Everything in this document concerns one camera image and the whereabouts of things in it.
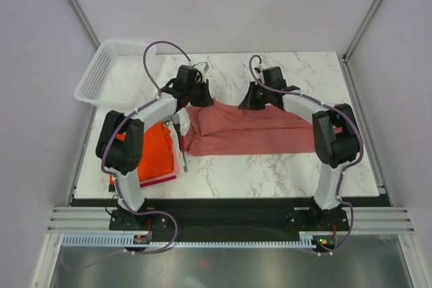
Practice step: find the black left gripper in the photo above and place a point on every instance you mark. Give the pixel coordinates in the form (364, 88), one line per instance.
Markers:
(207, 100)

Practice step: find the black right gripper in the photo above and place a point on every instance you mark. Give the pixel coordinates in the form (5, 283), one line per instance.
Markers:
(249, 101)

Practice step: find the dusty pink t-shirt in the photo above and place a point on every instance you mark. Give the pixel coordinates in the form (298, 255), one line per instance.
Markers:
(220, 130)

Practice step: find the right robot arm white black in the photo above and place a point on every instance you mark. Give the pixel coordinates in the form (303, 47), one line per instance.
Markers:
(337, 140)

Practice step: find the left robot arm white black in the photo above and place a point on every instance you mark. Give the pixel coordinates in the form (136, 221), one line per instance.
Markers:
(121, 141)

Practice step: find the white folded t-shirt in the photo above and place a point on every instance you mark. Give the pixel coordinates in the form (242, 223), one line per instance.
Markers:
(180, 123)

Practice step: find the white plastic basket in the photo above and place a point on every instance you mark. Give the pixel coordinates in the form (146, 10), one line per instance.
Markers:
(115, 77)

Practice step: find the orange folded t-shirt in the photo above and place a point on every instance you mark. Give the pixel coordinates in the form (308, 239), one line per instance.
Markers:
(157, 153)

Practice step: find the light pink folded t-shirt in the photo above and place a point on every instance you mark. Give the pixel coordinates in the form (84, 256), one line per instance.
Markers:
(168, 173)

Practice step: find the crimson folded t-shirt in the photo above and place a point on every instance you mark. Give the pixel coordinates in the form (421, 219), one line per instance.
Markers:
(179, 167)

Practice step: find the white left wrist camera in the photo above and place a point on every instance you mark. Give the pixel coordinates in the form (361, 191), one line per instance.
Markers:
(202, 67)

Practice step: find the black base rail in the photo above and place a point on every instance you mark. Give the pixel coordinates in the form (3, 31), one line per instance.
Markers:
(243, 218)

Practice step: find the white slotted cable duct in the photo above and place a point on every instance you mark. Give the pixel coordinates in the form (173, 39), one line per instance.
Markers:
(130, 240)

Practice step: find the left aluminium frame post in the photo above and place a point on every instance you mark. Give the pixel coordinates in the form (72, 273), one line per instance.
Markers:
(84, 22)

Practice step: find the aluminium frame post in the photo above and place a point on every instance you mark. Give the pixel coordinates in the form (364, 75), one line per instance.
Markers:
(84, 22)
(360, 31)

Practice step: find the right aluminium frame post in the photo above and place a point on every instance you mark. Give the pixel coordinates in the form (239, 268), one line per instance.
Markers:
(360, 31)

